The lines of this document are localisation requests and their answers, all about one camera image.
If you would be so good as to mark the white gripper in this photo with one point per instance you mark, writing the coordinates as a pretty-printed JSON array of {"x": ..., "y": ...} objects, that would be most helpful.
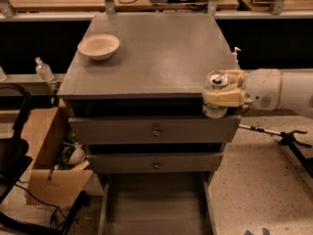
[{"x": 262, "y": 89}]

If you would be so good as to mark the silver 7up can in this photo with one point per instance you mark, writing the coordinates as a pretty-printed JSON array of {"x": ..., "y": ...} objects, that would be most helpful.
[{"x": 216, "y": 80}]

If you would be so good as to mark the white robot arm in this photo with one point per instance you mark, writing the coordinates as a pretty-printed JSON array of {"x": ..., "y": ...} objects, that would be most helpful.
[{"x": 296, "y": 92}]

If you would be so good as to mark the grey top drawer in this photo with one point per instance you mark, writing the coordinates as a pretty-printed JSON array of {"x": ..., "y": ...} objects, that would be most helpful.
[{"x": 153, "y": 130}]

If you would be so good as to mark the grey middle drawer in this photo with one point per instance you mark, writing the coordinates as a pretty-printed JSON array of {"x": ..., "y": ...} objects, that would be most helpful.
[{"x": 155, "y": 162}]

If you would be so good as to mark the grey drawer cabinet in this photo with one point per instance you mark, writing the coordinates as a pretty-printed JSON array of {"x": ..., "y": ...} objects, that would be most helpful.
[{"x": 158, "y": 71}]

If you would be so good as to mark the grey open bottom drawer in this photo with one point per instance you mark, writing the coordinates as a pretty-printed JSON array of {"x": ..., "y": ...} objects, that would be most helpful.
[{"x": 171, "y": 203}]

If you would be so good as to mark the white pump dispenser bottle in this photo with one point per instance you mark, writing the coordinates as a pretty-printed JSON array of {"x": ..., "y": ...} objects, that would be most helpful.
[{"x": 235, "y": 53}]

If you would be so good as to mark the black reacher grabber tool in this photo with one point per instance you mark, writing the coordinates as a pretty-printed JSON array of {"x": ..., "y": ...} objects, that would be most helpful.
[{"x": 288, "y": 139}]

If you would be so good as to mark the white bowl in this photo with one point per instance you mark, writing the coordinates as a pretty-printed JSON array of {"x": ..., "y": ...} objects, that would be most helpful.
[{"x": 98, "y": 47}]

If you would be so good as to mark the white cup in box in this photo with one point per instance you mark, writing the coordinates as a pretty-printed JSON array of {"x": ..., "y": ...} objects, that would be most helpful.
[{"x": 77, "y": 156}]

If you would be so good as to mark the clear sanitizer bottle left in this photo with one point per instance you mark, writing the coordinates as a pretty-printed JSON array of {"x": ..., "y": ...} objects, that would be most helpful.
[{"x": 43, "y": 70}]

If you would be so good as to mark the brown cardboard box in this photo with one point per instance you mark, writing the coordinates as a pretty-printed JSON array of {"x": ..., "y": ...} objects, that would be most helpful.
[{"x": 45, "y": 131}]

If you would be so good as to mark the black chair frame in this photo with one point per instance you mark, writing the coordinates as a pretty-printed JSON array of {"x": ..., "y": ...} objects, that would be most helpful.
[{"x": 13, "y": 157}]

